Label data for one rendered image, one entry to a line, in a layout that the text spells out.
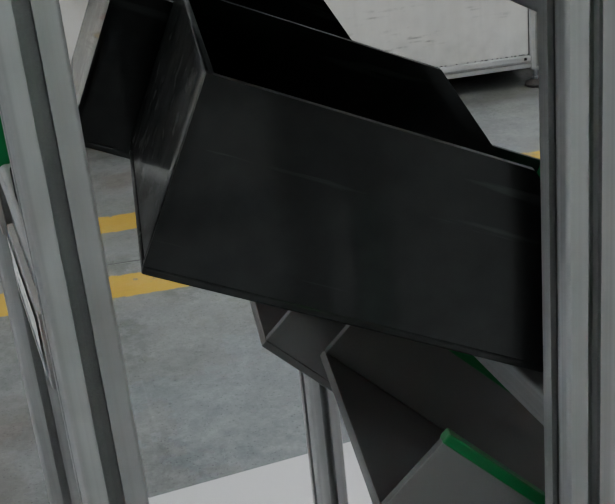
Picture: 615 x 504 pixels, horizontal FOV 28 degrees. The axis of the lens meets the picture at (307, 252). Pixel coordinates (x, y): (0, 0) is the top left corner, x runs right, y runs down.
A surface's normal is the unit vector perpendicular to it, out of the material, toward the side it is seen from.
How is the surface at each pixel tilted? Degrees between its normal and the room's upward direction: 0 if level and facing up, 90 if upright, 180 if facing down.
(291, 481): 0
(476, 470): 90
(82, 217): 90
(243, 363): 0
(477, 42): 90
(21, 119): 90
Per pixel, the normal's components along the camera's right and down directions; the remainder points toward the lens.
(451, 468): 0.16, 0.40
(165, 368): -0.10, -0.90
